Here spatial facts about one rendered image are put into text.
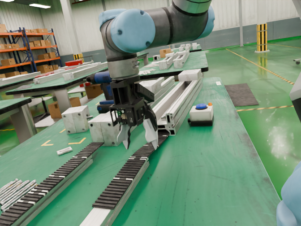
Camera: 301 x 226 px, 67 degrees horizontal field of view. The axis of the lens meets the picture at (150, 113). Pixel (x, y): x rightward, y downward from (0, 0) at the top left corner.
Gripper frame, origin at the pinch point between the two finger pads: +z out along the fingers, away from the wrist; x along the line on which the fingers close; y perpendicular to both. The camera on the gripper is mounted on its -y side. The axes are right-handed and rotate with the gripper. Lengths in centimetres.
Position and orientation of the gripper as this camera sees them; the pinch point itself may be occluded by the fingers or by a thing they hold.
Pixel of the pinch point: (141, 145)
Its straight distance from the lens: 66.1
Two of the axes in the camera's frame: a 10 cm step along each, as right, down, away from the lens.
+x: 9.3, -0.4, -3.6
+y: -3.3, 3.3, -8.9
